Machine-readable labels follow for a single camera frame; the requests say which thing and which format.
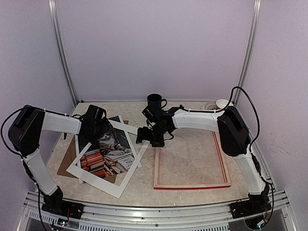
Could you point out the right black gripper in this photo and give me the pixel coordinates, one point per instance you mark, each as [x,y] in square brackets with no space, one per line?
[143,134]

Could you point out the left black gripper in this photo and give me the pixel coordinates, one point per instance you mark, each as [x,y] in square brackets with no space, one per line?
[105,128]

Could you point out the cat and books photo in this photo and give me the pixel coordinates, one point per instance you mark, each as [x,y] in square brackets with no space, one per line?
[115,147]

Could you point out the white mat board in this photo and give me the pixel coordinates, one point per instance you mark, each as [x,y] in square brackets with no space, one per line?
[114,189]

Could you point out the red wooden picture frame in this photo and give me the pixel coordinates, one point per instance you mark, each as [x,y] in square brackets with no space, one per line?
[194,160]

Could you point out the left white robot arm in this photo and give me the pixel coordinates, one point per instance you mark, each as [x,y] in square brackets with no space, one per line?
[25,132]

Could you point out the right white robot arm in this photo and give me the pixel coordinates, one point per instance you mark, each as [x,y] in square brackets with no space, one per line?
[233,134]

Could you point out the dark green mug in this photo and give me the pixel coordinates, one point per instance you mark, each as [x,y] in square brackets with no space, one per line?
[155,102]

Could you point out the brown cardboard backing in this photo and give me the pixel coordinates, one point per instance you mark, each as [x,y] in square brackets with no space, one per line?
[66,163]

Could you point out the white patterned plate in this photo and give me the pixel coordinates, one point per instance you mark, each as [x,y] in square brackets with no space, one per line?
[209,106]

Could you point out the orange and white bowl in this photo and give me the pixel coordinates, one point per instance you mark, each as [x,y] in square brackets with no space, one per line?
[222,103]

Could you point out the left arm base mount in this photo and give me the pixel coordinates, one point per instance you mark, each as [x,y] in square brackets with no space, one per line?
[67,209]

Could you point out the aluminium front rail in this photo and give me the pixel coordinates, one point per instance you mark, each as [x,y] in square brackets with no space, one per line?
[212,217]

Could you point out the left aluminium post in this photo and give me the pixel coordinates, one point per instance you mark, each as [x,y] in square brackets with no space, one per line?
[60,48]

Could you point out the aluminium post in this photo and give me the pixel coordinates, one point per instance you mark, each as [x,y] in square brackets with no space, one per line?
[60,48]
[250,43]

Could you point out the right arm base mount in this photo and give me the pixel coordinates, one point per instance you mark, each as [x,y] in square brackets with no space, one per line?
[254,205]

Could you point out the right aluminium post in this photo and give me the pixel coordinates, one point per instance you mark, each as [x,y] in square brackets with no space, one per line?
[250,43]

